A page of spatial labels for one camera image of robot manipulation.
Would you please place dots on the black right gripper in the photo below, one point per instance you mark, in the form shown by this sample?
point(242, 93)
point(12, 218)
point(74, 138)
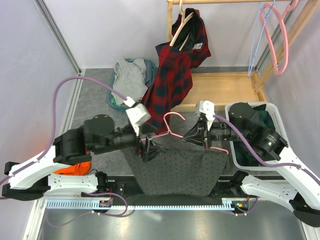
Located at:
point(199, 134)

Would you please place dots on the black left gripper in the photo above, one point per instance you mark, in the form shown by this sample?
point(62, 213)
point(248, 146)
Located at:
point(151, 150)

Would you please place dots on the pink wire hanger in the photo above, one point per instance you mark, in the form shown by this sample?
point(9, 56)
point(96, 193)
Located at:
point(169, 132)

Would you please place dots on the black dotted garment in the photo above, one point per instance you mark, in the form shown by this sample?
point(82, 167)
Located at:
point(177, 171)

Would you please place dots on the green plaid garment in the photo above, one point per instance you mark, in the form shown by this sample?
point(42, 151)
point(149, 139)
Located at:
point(243, 157)

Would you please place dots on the red navy plaid skirt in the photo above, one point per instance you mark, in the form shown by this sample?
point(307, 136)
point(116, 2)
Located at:
point(173, 79)

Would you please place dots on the beige wooden hanger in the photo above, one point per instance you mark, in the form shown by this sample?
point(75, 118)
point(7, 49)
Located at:
point(184, 20)

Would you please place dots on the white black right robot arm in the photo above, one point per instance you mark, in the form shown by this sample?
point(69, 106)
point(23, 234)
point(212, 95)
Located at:
point(270, 149)

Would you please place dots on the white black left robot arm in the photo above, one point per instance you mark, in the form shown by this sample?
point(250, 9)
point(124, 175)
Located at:
point(36, 178)

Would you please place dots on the white plastic laundry basket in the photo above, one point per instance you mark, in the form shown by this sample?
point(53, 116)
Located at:
point(279, 128)

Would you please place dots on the wooden clothes rack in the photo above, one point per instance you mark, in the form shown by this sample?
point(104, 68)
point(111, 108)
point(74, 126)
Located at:
point(222, 88)

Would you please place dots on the green tie-dye garment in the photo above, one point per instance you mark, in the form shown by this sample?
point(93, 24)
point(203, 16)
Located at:
point(114, 101)

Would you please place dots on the teal plastic basin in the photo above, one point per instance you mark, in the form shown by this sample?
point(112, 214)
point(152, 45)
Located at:
point(119, 107)

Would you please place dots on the orange garment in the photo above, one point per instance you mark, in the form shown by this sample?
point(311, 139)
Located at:
point(80, 167)

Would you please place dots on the grey t-shirt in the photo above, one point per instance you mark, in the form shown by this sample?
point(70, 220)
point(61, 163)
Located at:
point(129, 78)

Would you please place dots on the aluminium corner profile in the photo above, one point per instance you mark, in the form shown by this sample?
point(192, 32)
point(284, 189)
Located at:
point(46, 13)

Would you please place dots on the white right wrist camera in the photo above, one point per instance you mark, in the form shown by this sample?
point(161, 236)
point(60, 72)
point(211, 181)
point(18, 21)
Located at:
point(207, 108)

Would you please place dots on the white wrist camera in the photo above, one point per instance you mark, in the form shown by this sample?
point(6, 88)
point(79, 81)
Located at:
point(137, 114)
point(207, 108)

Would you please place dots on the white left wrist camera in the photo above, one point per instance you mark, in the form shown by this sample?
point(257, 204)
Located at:
point(137, 114)

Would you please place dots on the light blue cable duct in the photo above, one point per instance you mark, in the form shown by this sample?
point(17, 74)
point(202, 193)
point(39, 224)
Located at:
point(95, 204)

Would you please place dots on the blue wire hanger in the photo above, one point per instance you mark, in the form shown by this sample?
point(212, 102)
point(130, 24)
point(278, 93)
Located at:
point(259, 46)

